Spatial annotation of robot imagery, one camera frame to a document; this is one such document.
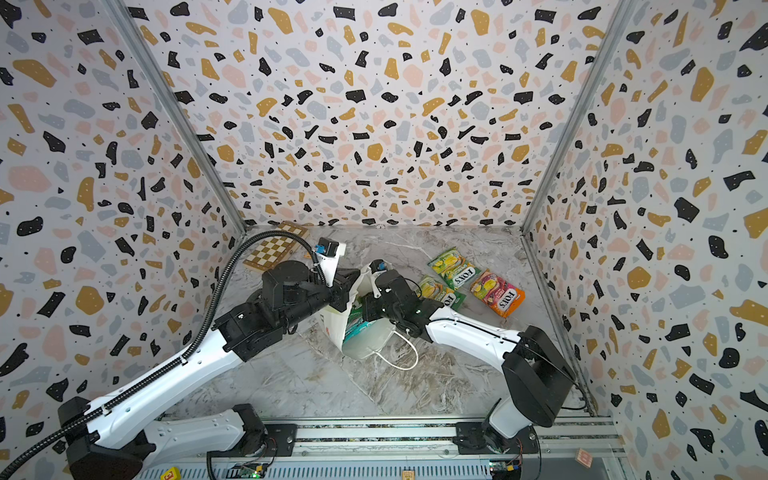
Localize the orange Fox's fruits packet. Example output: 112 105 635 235
470 270 526 318

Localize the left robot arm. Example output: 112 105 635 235
59 260 361 479

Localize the green Fox's candy packet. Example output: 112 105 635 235
428 248 480 290

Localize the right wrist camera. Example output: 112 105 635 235
369 259 388 282

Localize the wooden chessboard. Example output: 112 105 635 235
243 221 309 271

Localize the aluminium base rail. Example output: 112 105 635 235
138 415 634 479

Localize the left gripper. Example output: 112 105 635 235
282 266 362 332

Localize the pink wooden block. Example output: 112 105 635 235
575 449 594 468

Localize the black corrugated cable conduit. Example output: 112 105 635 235
0 230 328 480

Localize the green circuit board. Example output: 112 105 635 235
225 462 268 479

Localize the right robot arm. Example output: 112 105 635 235
360 270 577 454

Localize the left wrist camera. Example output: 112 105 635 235
315 237 346 287

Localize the green snack packet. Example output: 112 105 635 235
418 276 466 310

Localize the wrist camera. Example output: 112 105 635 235
315 237 346 287
369 259 388 282

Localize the white paper bag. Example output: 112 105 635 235
317 260 420 371

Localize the yellow block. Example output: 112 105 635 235
160 467 182 480

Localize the teal snack packet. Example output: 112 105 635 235
343 306 372 342

